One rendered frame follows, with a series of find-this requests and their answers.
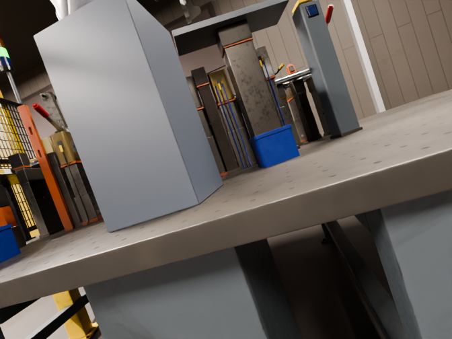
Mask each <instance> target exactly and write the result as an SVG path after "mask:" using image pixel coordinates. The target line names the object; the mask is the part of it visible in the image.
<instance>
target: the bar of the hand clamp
mask: <svg viewBox="0 0 452 339"><path fill-rule="evenodd" d="M40 97H41V98H42V101H43V102H44V105H45V107H46V109H47V111H48V113H49V115H50V116H51V117H52V118H53V119H54V120H55V121H56V122H57V123H59V124H60V125H61V126H63V128H64V130H65V131H67V127H68V126H67V123H66V122H65V119H64V117H63V115H62V113H61V110H60V108H59V106H58V104H57V101H56V100H57V97H56V96H55V95H54V94H53V93H52V92H50V91H48V92H45V93H41V94H40Z"/></svg>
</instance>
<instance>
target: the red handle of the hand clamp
mask: <svg viewBox="0 0 452 339"><path fill-rule="evenodd" d="M32 107H33V109H35V111H37V113H39V114H40V115H41V116H42V117H43V118H45V119H46V120H47V121H49V123H51V125H53V126H54V127H55V128H56V129H57V130H58V131H59V132H62V131H65V130H64V128H63V127H62V126H61V125H60V124H59V123H57V122H56V121H55V120H54V119H53V118H52V117H51V116H50V115H49V113H48V112H47V111H46V110H45V109H43V108H42V107H41V106H40V105H39V104H33V105H32Z"/></svg>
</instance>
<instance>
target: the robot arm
mask: <svg viewBox="0 0 452 339"><path fill-rule="evenodd" d="M50 1H51V2H52V4H53V5H54V6H55V7H56V16H57V17H58V19H59V20H61V19H63V18H64V17H67V16H68V15H70V14H71V13H73V12H74V11H77V10H78V9H80V8H82V7H83V6H85V5H87V4H88V3H90V2H92V1H93V0H50ZM180 3H181V6H182V9H183V11H184V15H185V17H186V20H187V22H188V25H191V24H192V20H193V19H194V18H195V17H196V16H198V15H199V14H200V13H201V9H200V7H198V6H194V5H193V4H192V2H191V0H180ZM187 6H188V8H187Z"/></svg>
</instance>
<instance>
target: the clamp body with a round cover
mask: <svg viewBox="0 0 452 339"><path fill-rule="evenodd" d="M226 73H227V72H225V70H224V69H221V70H219V71H215V72H213V73H209V74H208V75H207V77H208V79H209V83H210V85H209V86H210V89H211V91H212V94H213V97H214V100H215V103H216V105H217V109H218V110H219V114H220V116H221V119H222V121H223V125H224V127H225V130H226V133H227V138H228V139H229V143H230V145H231V149H232V151H233V154H234V157H235V160H236V162H237V166H238V167H239V168H240V169H241V170H242V169H245V168H247V167H250V166H253V165H255V164H257V163H258V162H257V160H256V158H255V156H254V153H253V151H252V147H251V145H250V142H249V141H248V140H249V139H248V136H247V133H246V130H245V127H243V125H242V123H241V120H240V117H239V114H238V111H237V108H236V105H235V97H234V95H233V92H232V89H231V86H230V83H229V80H228V78H227V74H226Z"/></svg>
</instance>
